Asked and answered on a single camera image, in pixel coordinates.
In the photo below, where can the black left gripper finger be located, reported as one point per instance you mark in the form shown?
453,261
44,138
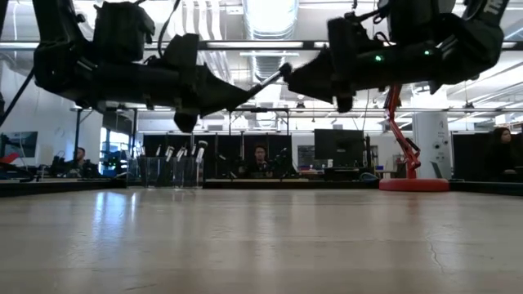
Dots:
220,104
220,86

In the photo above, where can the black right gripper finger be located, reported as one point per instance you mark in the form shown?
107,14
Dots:
316,69
320,90

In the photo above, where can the flat-head black makeup brush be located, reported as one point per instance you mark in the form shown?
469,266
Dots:
201,153

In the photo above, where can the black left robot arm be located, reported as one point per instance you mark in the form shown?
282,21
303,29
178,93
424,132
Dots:
57,49

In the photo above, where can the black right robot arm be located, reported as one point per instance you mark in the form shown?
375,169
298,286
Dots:
474,45

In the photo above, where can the black partition panels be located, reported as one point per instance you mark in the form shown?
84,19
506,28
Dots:
235,143

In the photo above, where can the overhead light bar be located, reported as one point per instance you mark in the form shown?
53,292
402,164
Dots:
253,44

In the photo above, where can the black monitor screen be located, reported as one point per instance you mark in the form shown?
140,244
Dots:
339,147

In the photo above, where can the person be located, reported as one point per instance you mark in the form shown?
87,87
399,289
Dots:
81,163
259,165
500,159

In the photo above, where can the blue bin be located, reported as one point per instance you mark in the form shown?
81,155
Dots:
109,173

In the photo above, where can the clear acrylic brush organizer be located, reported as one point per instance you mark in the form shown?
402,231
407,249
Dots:
163,179

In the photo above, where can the red desk lamp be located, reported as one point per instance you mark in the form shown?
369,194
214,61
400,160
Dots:
412,185

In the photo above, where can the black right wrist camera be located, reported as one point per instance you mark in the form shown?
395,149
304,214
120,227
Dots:
412,22

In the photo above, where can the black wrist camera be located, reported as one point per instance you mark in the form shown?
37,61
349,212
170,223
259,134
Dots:
412,22
122,32

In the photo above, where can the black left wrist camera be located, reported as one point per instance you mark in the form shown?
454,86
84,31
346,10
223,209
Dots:
122,32

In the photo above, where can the silver ventilation duct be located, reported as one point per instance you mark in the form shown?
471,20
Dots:
269,20

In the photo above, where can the black aluminium table frame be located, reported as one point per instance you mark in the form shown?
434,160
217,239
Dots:
286,184

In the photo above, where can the dark wall picture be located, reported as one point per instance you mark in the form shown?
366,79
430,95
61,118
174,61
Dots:
20,143

